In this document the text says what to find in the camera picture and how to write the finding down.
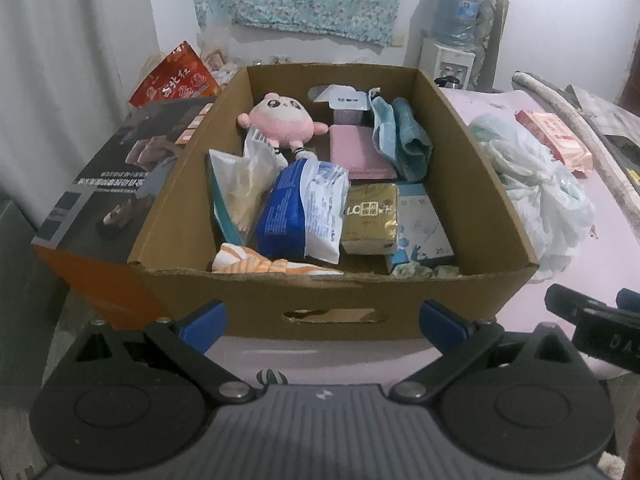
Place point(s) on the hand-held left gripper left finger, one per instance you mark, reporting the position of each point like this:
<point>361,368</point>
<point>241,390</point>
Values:
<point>205,325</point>

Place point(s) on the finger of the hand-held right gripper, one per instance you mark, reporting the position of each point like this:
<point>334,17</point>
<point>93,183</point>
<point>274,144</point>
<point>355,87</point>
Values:
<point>562,302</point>
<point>630,300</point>

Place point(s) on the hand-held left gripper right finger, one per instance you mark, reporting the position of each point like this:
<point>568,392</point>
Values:
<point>442,322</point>

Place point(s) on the pale green cloth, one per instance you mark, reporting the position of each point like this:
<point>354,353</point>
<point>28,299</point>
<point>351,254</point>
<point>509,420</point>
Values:
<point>425,271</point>

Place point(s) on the orange striped cloth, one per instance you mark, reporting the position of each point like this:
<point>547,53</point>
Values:
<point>240,260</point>

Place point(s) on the blue bandage box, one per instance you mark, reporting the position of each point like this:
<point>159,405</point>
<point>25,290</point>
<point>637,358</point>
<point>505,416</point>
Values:
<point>420,225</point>

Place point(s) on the brown cardboard box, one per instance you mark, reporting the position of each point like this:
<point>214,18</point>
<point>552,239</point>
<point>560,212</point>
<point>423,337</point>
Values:
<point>325,300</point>

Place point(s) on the gold tissue pack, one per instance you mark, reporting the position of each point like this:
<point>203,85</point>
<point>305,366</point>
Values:
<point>367,215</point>

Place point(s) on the clear packet with barcode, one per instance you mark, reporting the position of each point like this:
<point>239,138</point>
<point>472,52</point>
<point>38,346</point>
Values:
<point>240,185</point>

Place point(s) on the blue white cotton pack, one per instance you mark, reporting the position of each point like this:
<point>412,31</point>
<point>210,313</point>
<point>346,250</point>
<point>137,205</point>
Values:
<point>300,210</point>

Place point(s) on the teal towel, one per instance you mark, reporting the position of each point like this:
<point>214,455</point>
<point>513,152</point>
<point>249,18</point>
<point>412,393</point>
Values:
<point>412,145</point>

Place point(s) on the pink knitted sponge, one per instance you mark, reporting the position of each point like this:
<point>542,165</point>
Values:
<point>360,152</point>

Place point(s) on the pink plush toy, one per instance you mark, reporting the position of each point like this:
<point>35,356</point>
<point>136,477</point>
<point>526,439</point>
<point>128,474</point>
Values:
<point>285,120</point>

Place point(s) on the white yogurt cup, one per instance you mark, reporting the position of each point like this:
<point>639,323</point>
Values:
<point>347,97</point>

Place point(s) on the black white striped item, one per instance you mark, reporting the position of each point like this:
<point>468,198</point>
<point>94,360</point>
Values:
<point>272,376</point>

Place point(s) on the large white plastic bag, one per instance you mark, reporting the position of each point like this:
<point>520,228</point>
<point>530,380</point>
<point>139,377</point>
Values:
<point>530,175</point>

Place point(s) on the red white wet wipes pack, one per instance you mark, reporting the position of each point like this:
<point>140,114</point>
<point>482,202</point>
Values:
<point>555,135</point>

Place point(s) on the dark printed appliance carton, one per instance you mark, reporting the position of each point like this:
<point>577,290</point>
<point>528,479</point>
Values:
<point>100,185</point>

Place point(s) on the checked printed sheet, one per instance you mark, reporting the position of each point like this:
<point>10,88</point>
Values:
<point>600,110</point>

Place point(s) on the beige checked blanket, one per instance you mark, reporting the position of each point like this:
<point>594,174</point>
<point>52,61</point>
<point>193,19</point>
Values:
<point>565,105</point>

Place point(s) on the brown wooden door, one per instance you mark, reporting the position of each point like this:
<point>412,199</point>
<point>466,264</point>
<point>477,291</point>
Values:
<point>631,70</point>

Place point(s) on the steel electric kettle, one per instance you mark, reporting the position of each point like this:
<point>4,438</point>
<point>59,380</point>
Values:
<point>447,82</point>

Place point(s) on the red snack bag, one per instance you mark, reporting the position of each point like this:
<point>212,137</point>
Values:
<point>175,77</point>

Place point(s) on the patterned leaning board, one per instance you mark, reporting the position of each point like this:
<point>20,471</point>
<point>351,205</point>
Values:
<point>492,40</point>

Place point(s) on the blue water bottle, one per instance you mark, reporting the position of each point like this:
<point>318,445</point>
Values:
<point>457,15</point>

